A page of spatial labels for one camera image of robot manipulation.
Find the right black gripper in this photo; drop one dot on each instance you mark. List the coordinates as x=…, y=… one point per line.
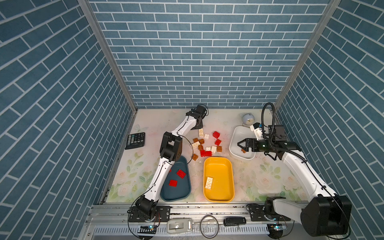
x=248, y=144

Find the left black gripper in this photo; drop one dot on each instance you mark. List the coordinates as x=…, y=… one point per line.
x=200, y=123

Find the long white lego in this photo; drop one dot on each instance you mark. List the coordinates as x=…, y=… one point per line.
x=195, y=145

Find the brown lego front lone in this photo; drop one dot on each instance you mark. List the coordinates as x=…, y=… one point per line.
x=194, y=157

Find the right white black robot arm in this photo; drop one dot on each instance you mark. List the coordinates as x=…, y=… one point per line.
x=327, y=213

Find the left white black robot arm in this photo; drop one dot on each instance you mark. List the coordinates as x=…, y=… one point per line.
x=170, y=151

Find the white plastic tray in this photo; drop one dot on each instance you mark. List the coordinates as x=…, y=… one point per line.
x=240, y=133

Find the red lego cube upper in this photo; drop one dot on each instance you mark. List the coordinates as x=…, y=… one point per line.
x=216, y=135

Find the red lego cube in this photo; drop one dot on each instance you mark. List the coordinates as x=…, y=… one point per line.
x=218, y=142
x=216, y=135

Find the red lego cube lower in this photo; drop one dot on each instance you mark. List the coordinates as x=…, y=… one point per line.
x=218, y=142

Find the small grey globe ball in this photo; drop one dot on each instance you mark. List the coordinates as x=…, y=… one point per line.
x=248, y=119

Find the yellow plastic tray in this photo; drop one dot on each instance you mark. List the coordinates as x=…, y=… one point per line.
x=223, y=187

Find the black calculator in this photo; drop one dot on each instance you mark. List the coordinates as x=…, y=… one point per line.
x=136, y=140

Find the dark teal plastic tray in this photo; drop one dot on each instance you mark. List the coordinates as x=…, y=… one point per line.
x=183, y=189

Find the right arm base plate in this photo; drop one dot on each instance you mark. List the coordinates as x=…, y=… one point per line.
x=259, y=213

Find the black remote on rail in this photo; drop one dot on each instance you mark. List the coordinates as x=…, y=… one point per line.
x=234, y=221

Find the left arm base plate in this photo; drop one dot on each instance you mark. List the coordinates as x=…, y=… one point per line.
x=160, y=214

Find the grey box on rail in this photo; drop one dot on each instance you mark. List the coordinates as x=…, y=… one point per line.
x=179, y=226

